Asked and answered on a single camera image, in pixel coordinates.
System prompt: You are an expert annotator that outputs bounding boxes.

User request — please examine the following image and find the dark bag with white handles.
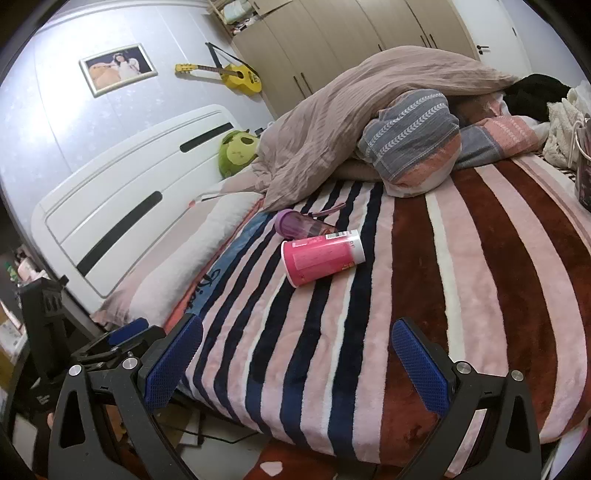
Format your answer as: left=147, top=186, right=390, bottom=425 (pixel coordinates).
left=571, top=117, right=591, bottom=209

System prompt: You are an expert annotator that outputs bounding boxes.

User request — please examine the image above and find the pink cup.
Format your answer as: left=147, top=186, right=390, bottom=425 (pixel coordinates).
left=281, top=229, right=365, bottom=289

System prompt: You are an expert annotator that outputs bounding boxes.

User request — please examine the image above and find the white door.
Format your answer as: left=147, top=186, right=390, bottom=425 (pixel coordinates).
left=450, top=0, right=532, bottom=77

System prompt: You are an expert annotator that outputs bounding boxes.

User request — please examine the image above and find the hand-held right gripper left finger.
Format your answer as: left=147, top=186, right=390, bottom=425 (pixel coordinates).
left=48, top=314, right=206, bottom=480

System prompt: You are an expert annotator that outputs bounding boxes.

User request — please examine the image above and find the striped grey pink pillow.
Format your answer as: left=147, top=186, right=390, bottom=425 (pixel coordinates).
left=358, top=89, right=550, bottom=198

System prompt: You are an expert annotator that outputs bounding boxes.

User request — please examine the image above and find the white headboard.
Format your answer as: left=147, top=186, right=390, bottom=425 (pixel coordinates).
left=31, top=104, right=238, bottom=301

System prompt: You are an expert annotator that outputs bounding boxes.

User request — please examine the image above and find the yellow guitar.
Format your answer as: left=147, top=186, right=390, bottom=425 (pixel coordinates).
left=174, top=42, right=262, bottom=97

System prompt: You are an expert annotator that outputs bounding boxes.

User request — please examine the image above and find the beige duvet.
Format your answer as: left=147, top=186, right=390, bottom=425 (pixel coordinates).
left=252, top=46, right=520, bottom=210

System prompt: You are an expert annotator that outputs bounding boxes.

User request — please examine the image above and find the white fluffy garment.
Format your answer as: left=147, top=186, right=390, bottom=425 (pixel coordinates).
left=542, top=87, right=591, bottom=169

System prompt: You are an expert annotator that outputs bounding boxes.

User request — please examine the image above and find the white pillow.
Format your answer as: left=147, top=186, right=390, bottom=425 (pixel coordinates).
left=99, top=191, right=264, bottom=329

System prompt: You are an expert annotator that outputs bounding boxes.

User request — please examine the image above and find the wooden shelf with clutter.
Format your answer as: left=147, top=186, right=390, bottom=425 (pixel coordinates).
left=208, top=0, right=301, bottom=38

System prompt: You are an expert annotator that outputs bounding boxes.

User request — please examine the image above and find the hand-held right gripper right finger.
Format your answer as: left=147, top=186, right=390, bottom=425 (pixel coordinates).
left=390, top=318, right=542, bottom=480

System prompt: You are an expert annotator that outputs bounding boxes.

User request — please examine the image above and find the green plush toy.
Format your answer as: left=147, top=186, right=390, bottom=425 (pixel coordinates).
left=218, top=130, right=260, bottom=179

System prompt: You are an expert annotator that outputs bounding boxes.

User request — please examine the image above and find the purple water bottle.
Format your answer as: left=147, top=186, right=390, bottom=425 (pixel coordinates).
left=274, top=203, right=346, bottom=239

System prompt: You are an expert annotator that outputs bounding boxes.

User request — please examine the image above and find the striped plush blanket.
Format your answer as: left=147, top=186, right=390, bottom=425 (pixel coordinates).
left=92, top=154, right=591, bottom=480

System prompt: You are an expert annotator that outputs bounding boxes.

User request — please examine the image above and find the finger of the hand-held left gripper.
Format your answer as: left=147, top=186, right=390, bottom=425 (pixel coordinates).
left=71, top=318, right=167, bottom=370

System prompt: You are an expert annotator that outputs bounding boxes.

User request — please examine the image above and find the beige wardrobe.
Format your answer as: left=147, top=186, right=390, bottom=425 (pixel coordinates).
left=231, top=0, right=483, bottom=118

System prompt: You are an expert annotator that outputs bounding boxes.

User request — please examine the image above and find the black garment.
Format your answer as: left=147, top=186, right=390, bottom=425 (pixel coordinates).
left=503, top=74, right=578, bottom=123

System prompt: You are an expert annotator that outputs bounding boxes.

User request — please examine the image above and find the framed photo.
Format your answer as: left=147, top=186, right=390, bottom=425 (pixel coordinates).
left=78, top=43, right=158, bottom=97

